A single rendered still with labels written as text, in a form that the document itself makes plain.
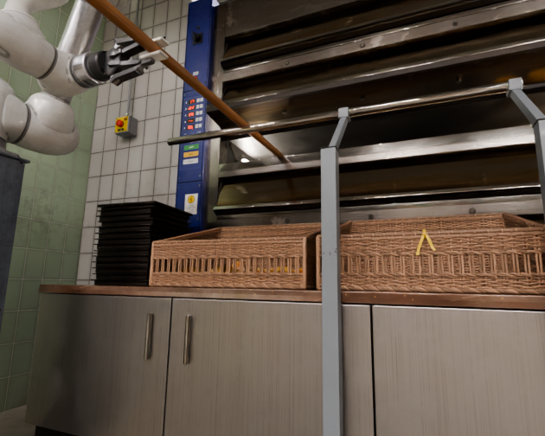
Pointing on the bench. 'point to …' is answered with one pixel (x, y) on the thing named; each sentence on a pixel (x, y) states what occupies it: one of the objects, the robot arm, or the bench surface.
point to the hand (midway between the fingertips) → (154, 50)
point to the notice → (191, 203)
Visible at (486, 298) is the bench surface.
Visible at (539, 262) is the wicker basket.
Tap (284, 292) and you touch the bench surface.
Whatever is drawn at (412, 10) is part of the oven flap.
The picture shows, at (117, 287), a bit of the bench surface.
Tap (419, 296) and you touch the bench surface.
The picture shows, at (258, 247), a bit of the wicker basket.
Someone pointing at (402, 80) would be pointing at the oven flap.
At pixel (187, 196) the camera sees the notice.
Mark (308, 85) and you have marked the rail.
